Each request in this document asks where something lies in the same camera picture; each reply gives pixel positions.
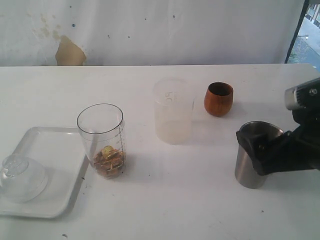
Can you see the translucent white plastic container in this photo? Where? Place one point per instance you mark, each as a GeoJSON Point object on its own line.
{"type": "Point", "coordinates": [173, 110]}

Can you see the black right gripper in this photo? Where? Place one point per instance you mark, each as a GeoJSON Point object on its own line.
{"type": "Point", "coordinates": [296, 150]}

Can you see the clear plastic shaker cup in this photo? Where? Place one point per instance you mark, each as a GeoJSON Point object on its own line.
{"type": "Point", "coordinates": [101, 125]}

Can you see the white plastic tray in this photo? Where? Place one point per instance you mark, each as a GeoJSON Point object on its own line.
{"type": "Point", "coordinates": [60, 151]}

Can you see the stainless steel cup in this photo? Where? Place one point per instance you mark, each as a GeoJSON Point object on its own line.
{"type": "Point", "coordinates": [244, 171]}

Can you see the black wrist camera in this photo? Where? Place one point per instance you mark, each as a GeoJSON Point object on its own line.
{"type": "Point", "coordinates": [305, 95]}

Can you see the clear plastic shaker lid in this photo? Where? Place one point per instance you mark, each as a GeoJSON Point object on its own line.
{"type": "Point", "coordinates": [22, 178]}

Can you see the dark window frame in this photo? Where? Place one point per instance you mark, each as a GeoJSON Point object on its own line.
{"type": "Point", "coordinates": [304, 10]}

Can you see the brown wooden cup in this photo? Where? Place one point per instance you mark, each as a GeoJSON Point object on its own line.
{"type": "Point", "coordinates": [218, 99]}

